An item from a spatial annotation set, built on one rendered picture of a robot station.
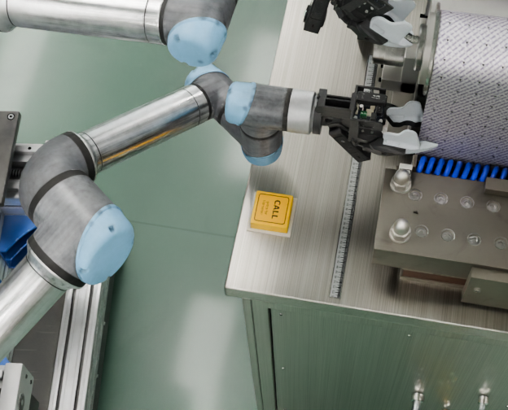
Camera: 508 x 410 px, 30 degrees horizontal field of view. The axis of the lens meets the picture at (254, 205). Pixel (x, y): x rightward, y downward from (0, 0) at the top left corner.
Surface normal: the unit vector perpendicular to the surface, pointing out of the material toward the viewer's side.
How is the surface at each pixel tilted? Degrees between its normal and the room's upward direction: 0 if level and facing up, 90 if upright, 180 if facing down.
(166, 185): 0
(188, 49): 90
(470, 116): 90
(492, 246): 0
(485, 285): 90
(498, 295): 90
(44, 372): 0
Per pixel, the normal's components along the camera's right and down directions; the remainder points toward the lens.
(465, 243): -0.04, -0.47
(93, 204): 0.25, -0.66
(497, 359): -0.19, 0.87
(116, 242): 0.74, 0.55
